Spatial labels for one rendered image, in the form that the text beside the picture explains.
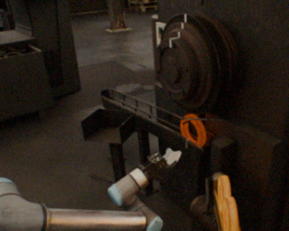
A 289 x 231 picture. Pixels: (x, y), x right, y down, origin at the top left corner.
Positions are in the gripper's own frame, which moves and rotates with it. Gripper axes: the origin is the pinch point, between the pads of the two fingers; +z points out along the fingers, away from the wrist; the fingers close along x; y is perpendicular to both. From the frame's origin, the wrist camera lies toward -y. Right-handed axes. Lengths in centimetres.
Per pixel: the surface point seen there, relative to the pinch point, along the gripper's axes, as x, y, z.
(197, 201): -12.6, -21.0, -4.7
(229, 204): -44.8, 8.6, -7.6
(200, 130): 4.8, 0.1, 17.7
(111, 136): 61, -11, -13
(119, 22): 663, -138, 256
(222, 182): -32.6, 4.5, -0.4
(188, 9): 31, 48, 45
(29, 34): 305, 5, 6
